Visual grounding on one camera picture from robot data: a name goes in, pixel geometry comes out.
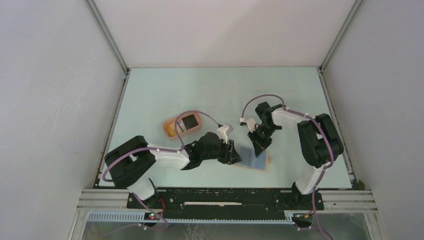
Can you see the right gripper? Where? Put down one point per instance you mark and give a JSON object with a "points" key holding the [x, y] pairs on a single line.
{"points": [[260, 146]]}

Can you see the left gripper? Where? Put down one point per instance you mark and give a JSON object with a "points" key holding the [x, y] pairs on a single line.
{"points": [[230, 156]]}

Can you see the black card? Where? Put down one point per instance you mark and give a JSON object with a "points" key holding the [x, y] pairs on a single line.
{"points": [[188, 122]]}

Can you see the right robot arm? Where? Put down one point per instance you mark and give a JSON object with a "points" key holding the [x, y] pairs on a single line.
{"points": [[319, 140]]}

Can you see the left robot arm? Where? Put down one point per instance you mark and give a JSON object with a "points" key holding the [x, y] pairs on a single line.
{"points": [[128, 163]]}

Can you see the yellow card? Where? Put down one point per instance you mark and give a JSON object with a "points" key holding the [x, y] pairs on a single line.
{"points": [[171, 129]]}

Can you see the pink plastic tray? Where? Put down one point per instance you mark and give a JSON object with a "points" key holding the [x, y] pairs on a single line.
{"points": [[181, 132]]}

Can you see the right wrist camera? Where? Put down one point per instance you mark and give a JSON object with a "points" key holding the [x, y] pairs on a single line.
{"points": [[250, 123]]}

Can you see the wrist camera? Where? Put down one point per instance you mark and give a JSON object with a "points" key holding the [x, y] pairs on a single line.
{"points": [[223, 132], [250, 123]]}

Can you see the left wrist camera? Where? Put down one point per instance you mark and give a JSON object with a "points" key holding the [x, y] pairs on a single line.
{"points": [[223, 132]]}

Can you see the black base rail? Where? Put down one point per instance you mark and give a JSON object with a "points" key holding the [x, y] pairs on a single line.
{"points": [[232, 203]]}

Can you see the white cable duct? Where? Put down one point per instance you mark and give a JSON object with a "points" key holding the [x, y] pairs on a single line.
{"points": [[142, 217]]}

